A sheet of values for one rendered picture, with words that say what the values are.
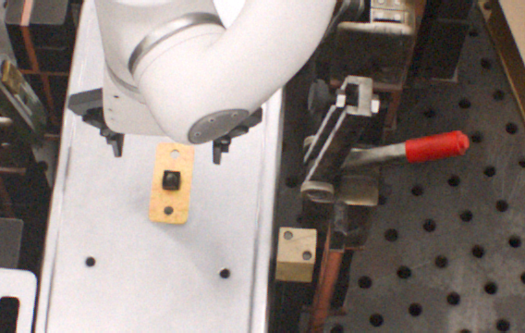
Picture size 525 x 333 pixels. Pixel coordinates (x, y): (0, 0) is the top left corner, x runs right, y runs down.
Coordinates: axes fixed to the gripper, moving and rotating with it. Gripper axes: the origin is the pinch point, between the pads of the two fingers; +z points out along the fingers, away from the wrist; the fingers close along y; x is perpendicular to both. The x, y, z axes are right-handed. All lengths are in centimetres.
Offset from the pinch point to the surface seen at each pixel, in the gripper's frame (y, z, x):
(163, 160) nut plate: 1.2, 9.0, -2.1
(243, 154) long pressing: -6.6, 9.4, -3.5
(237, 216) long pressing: -6.5, 9.3, 3.1
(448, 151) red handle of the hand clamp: -25.0, -4.6, 1.0
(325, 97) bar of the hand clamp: -13.6, -12.1, 0.5
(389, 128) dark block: -24, 38, -22
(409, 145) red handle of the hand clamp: -21.6, -3.0, 0.0
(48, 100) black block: 18.0, 29.0, -17.7
